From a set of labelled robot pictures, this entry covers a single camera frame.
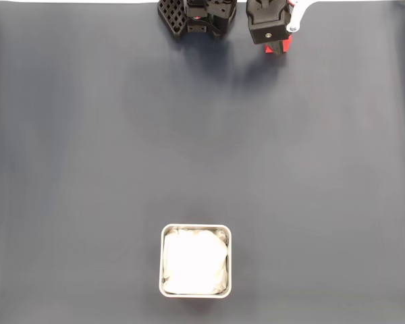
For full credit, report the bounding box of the red cube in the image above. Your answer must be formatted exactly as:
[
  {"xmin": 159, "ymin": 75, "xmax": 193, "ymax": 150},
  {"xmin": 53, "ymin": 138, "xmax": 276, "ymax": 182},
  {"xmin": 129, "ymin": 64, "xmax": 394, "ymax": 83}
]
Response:
[{"xmin": 265, "ymin": 34, "xmax": 293, "ymax": 54}]

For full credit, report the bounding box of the white cloth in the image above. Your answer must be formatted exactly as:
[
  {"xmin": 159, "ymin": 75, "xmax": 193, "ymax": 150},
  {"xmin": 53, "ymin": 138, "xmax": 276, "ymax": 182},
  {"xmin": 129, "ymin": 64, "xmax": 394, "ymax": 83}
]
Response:
[{"xmin": 163, "ymin": 228, "xmax": 229, "ymax": 295}]

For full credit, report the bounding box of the beige square box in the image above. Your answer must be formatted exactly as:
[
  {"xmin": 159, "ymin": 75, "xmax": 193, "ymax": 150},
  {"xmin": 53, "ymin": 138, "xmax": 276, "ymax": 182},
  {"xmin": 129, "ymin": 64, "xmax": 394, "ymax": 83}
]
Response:
[{"xmin": 159, "ymin": 223, "xmax": 233, "ymax": 299}]

